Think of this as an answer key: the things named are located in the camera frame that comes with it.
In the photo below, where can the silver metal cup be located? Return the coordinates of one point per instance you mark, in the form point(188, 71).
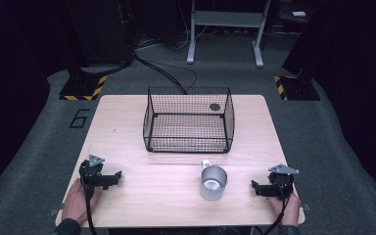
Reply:
point(212, 184)

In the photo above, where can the small white box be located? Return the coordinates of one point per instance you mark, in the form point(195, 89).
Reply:
point(299, 13)

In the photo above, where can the white metal stand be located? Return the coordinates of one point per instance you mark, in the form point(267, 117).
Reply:
point(228, 19)

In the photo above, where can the person's right hand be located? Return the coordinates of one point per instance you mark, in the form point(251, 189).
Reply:
point(287, 210)

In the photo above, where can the person's left hand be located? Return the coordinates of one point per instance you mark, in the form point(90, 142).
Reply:
point(75, 204)

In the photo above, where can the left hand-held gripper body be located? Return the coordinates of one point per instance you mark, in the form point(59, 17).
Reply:
point(91, 174)

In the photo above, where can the black yellow striped stand base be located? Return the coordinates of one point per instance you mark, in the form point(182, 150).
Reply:
point(83, 88)
point(298, 88)

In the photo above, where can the round dark table grommet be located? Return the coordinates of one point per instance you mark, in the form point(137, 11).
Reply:
point(214, 106)

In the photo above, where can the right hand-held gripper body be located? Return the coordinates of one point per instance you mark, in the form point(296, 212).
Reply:
point(281, 182)

